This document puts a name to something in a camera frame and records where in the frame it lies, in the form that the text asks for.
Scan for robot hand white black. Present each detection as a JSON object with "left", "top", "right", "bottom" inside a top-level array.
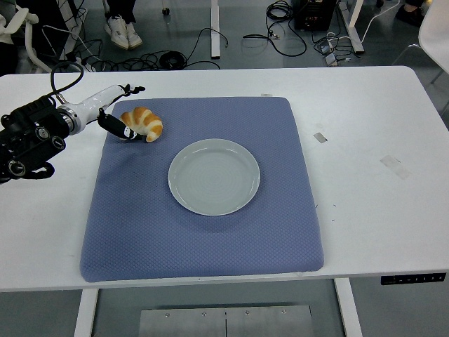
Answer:
[{"left": 72, "top": 83, "right": 146, "bottom": 143}]

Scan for croissant bread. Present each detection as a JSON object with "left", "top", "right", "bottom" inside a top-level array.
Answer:
[{"left": 119, "top": 106, "right": 164, "bottom": 143}]

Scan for white power strip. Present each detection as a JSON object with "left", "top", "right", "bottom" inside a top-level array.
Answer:
[{"left": 69, "top": 55, "right": 93, "bottom": 74}]

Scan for person's white shoe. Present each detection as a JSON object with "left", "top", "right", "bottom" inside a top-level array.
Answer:
[
  {"left": 104, "top": 15, "right": 130, "bottom": 50},
  {"left": 125, "top": 22, "right": 143, "bottom": 49}
]

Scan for person's legs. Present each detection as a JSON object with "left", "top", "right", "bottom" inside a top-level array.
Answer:
[{"left": 105, "top": 0, "right": 137, "bottom": 24}]

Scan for blue quilted mat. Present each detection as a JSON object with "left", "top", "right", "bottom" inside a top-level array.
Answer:
[{"left": 79, "top": 96, "right": 325, "bottom": 284}]

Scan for white desk foot bar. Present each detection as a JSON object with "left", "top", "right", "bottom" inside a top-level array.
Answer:
[
  {"left": 338, "top": 0, "right": 365, "bottom": 54},
  {"left": 209, "top": 0, "right": 221, "bottom": 59}
]

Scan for grey round plate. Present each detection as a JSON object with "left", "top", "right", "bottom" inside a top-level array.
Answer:
[{"left": 168, "top": 138, "right": 262, "bottom": 216}]

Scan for white table leg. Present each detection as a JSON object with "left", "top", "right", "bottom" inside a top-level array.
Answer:
[
  {"left": 333, "top": 279, "right": 364, "bottom": 337},
  {"left": 73, "top": 289, "right": 100, "bottom": 337}
]

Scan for black equipment box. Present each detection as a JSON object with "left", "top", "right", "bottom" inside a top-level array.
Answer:
[{"left": 293, "top": 0, "right": 337, "bottom": 32}]

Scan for grey metal plate with screws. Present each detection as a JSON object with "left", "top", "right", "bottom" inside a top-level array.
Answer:
[{"left": 138, "top": 305, "right": 315, "bottom": 337}]

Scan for large clear tape piece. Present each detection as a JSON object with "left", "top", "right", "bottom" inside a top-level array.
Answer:
[{"left": 380, "top": 154, "right": 412, "bottom": 180}]

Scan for person's dark shoe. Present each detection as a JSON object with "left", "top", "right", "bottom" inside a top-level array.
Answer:
[{"left": 394, "top": 0, "right": 425, "bottom": 27}]

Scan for white plastic chair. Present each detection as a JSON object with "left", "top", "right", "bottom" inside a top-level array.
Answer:
[{"left": 391, "top": 0, "right": 449, "bottom": 85}]

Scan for black table control panel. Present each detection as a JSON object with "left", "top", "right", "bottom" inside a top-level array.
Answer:
[{"left": 380, "top": 272, "right": 447, "bottom": 286}]

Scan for coiled black cable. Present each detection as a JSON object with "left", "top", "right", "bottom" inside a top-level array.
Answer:
[{"left": 159, "top": 51, "right": 187, "bottom": 70}]

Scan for white office chair frame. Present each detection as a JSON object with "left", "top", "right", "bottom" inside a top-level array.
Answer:
[{"left": 0, "top": 6, "right": 56, "bottom": 74}]

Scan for long black floor cable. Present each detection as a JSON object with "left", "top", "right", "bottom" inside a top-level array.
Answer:
[{"left": 241, "top": 0, "right": 308, "bottom": 57}]

